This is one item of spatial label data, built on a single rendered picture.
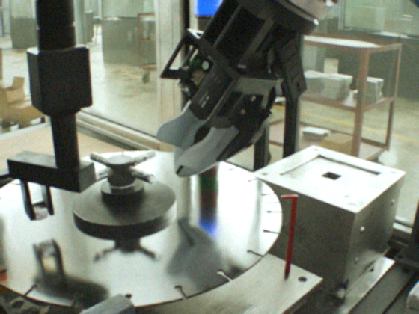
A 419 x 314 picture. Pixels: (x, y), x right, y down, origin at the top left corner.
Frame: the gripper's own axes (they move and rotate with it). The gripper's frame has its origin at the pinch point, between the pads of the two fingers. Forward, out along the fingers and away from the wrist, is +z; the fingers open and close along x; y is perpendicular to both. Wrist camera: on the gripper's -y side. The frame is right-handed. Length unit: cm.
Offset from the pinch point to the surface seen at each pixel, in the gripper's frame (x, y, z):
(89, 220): 0.4, 10.8, 5.7
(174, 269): 10.1, 10.1, 0.9
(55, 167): -1.9, 15.5, 0.1
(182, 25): -43, -39, 3
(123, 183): -1.1, 6.8, 2.7
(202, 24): -21.1, -16.6, -7.2
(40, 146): -61, -29, 55
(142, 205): 1.4, 5.6, 3.5
